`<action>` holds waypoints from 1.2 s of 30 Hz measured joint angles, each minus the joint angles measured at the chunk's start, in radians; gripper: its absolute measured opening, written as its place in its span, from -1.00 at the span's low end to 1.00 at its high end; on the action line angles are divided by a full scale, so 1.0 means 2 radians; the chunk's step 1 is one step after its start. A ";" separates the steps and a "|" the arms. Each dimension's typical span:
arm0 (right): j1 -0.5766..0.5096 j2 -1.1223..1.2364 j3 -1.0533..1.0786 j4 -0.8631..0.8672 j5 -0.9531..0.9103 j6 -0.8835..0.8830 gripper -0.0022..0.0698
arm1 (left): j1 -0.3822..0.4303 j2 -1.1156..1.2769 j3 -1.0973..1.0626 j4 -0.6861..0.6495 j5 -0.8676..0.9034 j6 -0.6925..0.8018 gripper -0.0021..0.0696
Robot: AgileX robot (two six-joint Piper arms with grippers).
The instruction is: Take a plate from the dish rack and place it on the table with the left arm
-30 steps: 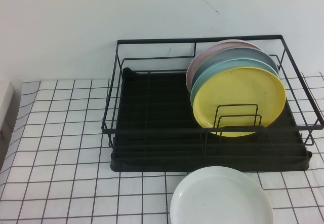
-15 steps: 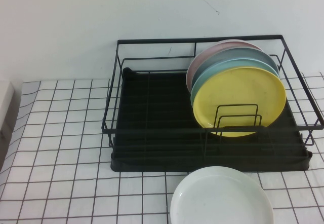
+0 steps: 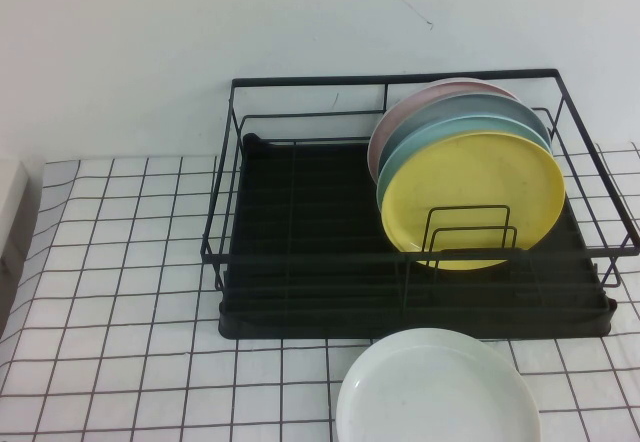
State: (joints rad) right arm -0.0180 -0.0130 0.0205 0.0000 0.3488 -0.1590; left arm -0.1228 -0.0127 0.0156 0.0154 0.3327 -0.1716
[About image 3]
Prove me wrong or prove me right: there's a yellow round plate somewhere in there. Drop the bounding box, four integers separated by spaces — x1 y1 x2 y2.
380 130 567 271

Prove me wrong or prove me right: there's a light blue round plate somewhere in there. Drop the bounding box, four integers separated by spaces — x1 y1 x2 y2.
375 115 554 213

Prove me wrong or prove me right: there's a pink round plate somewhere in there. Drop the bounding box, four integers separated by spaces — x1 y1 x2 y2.
367 77 521 186

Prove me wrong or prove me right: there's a grey round plate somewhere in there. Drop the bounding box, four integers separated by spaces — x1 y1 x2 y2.
377 92 553 183

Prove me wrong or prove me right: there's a white round plate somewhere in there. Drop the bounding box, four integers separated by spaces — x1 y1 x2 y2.
334 327 543 442

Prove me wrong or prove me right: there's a black plastic drip tray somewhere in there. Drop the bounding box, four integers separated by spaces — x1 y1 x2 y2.
218 132 617 339

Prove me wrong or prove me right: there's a beige box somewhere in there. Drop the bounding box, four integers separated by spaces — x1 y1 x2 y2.
0 154 44 333

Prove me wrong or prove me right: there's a black wire dish rack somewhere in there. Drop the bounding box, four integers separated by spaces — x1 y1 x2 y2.
201 67 640 313

